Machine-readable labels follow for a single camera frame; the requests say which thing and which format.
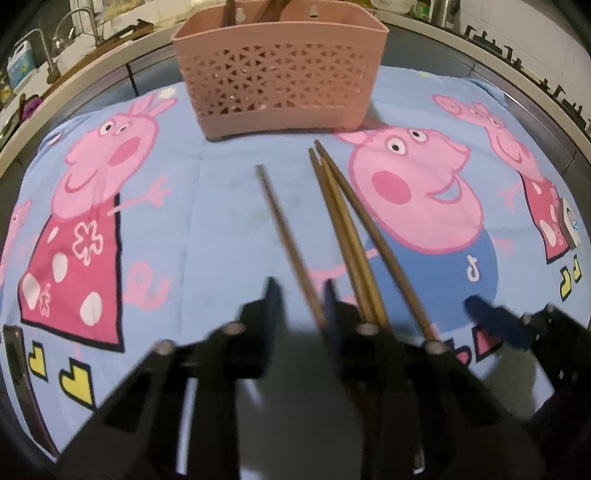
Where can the black stove grate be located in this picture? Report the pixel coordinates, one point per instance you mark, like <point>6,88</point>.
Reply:
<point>531,60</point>

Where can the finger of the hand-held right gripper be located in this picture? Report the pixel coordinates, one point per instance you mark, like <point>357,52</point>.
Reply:
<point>494,323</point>

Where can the purple cloth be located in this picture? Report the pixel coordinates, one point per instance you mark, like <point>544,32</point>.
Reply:
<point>30,106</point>

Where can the blue cartoon pig printed blanket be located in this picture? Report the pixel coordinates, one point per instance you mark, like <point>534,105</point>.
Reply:
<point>221,207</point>

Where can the large chrome sink faucet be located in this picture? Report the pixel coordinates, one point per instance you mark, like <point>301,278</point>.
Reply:
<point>90,23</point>

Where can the light brown bamboo chopstick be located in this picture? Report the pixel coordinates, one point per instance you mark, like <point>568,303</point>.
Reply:
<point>353,240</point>
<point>380,249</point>
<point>334,217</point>

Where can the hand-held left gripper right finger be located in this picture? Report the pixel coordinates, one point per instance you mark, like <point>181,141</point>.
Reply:
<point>330,304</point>

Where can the wooden chopping board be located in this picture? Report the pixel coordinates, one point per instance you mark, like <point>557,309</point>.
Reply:
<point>111,42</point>

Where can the black smartphone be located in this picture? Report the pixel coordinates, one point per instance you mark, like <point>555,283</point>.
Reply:
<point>18,369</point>

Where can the pink perforated plastic basket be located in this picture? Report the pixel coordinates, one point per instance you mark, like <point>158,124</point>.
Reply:
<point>281,78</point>

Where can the steel thermos kettle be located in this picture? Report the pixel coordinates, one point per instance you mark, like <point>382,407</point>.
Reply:
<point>447,10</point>

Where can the reddish brown wooden chopstick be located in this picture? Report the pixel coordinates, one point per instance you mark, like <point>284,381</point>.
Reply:
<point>286,230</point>

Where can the blue detergent bottle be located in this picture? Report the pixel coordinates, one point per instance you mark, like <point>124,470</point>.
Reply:
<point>21,64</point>

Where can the white bowl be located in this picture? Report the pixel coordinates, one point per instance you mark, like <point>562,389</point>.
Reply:
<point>392,4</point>

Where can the thin chrome faucet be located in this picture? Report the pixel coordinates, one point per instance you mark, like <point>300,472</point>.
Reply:
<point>48,55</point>

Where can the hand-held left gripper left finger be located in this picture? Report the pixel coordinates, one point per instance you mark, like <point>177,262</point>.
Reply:
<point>272,300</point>

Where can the small white device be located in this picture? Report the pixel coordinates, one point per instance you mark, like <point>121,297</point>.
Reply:
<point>570,221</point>

